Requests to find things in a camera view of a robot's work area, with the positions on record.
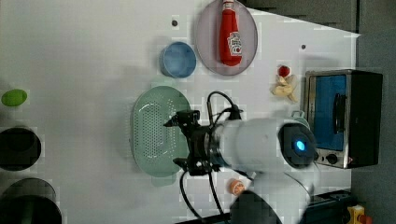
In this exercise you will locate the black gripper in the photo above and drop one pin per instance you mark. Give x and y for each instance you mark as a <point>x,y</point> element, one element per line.
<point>198,161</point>

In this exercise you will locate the mint green strainer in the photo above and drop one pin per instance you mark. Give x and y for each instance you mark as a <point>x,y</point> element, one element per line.
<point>153,145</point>

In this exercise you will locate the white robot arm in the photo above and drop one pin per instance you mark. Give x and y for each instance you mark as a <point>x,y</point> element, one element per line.
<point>278,154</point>

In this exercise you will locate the plush orange slice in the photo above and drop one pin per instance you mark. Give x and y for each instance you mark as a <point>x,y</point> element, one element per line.
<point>236,187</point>

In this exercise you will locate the small blue bowl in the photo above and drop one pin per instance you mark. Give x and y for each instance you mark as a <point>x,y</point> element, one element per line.
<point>177,60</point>

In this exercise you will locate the grey round plate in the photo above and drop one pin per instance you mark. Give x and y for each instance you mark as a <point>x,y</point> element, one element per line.
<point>207,38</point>

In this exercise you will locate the plush red ketchup bottle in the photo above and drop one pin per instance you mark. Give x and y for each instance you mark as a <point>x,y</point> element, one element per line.
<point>230,44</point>

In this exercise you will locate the mint green mug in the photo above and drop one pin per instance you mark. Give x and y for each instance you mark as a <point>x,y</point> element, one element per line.
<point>298,115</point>

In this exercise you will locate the plush red strawberry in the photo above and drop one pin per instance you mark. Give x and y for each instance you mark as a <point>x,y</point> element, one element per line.
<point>283,70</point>

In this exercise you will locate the black round cylinder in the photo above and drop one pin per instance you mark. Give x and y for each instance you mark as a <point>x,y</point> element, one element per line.
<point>20,148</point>

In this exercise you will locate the dark round container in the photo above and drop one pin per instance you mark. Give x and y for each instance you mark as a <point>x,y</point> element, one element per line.
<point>30,201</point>

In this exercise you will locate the silver toaster oven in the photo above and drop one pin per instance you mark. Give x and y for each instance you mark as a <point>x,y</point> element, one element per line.
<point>343,109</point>

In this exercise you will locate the green oval object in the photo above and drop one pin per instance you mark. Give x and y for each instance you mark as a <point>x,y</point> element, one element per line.
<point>14,97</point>

